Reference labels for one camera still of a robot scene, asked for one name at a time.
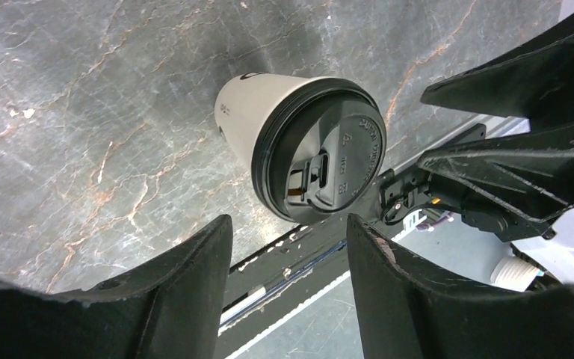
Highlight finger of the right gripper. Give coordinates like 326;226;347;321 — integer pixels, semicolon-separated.
421;13;574;128

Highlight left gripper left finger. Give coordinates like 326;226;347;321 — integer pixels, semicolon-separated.
0;215;233;358

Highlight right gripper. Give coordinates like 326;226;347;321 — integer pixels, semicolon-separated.
417;123;574;242

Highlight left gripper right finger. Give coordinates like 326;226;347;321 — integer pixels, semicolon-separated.
346;214;574;358

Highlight black plastic cup lid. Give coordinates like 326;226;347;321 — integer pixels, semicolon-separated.
250;78;387;225

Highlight white paper coffee cup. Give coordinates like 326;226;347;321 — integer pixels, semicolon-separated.
215;73;323;170

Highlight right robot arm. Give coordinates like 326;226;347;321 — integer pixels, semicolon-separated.
417;2;574;283

